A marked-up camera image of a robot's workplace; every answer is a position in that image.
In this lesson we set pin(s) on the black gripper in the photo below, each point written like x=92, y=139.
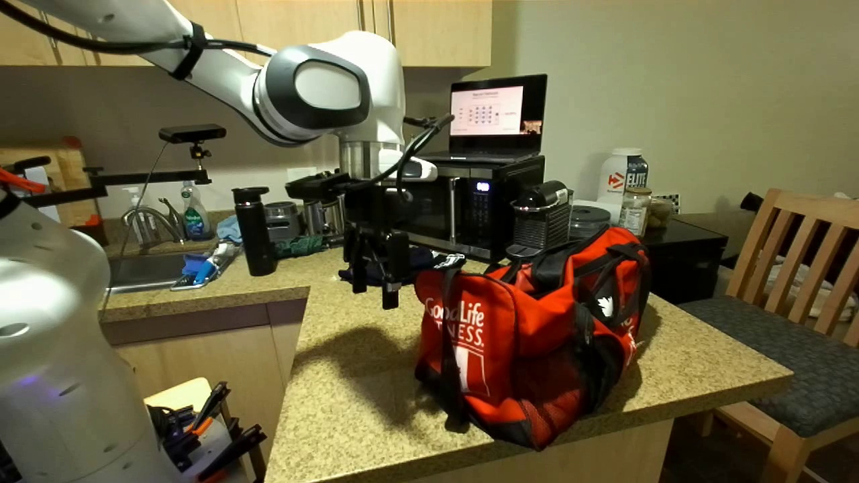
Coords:
x=378, y=217

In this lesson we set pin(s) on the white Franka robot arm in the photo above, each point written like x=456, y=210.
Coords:
x=322, y=89

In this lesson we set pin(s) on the red duffel bag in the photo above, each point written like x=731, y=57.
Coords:
x=538, y=340

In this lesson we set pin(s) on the dish soap bottle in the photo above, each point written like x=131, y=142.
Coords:
x=193, y=218

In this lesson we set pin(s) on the steel pot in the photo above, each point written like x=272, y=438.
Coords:
x=322, y=218

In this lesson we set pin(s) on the dark metal pot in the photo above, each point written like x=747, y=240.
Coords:
x=283, y=229

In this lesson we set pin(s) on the black microwave oven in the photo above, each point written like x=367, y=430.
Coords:
x=472, y=203

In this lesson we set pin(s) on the black travel tumbler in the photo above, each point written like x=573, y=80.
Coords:
x=255, y=231

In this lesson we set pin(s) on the black coffee machine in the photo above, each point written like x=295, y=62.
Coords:
x=541, y=218

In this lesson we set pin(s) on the wooden base cabinet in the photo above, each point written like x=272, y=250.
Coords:
x=204, y=358

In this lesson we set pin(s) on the black open laptop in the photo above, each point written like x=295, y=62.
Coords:
x=498, y=111

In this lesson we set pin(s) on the metal sink faucet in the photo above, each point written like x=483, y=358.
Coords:
x=147, y=225

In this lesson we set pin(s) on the bin of black tools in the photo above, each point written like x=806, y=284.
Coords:
x=201, y=434

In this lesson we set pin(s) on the white supplement jar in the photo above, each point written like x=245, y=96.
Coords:
x=617, y=175

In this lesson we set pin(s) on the small glass jar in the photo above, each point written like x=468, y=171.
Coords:
x=635, y=214

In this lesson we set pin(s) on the black box cabinet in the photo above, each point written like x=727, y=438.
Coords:
x=684, y=260

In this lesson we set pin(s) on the wooden slat chair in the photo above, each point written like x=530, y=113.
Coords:
x=796, y=260

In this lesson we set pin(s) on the grey chair cushion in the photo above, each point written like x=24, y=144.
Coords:
x=788, y=358

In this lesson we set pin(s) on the black camera on stand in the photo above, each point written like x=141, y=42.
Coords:
x=190, y=135

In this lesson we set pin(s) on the wooden wall cabinets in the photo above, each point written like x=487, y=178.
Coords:
x=437, y=32

